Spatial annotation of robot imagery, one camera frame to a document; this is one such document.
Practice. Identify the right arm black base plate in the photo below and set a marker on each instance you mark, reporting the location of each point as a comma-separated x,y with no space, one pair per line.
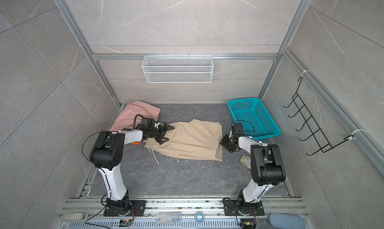
237,208

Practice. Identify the clear tape roll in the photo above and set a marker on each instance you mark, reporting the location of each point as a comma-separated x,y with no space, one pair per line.
199,217

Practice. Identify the teal plastic laundry basket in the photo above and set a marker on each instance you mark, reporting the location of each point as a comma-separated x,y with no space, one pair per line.
254,117

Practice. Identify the black wire hook rack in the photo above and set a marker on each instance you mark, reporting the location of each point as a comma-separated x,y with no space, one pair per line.
310,123

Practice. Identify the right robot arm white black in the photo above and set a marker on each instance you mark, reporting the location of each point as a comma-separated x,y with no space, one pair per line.
267,170

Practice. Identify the folded patterned beige shorts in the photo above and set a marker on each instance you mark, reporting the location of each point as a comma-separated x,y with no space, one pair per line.
246,161

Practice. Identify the small circuit board left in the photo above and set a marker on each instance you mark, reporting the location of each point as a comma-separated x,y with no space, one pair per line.
126,223

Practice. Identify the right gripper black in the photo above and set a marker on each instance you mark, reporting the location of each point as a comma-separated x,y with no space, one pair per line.
224,142

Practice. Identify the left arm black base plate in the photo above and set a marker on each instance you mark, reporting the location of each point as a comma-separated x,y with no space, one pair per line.
136,208

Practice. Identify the pink shorts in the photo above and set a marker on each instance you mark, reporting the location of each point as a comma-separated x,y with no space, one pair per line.
126,118

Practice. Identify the small circuit board right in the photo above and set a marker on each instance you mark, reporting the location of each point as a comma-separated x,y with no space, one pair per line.
247,224

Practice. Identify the white wire mesh wall basket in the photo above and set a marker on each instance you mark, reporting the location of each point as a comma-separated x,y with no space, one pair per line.
178,69

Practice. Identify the clear plastic bottle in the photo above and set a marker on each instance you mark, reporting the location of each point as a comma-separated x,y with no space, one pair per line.
168,217

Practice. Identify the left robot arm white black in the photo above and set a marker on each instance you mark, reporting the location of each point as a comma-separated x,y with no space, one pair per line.
107,154

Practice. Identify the blue grey cloth bundle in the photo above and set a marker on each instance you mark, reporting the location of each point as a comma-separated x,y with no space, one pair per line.
285,221

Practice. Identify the small circuit board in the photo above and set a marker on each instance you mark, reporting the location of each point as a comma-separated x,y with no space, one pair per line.
126,223
247,224

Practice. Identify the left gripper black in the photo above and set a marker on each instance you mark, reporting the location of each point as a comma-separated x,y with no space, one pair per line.
163,132

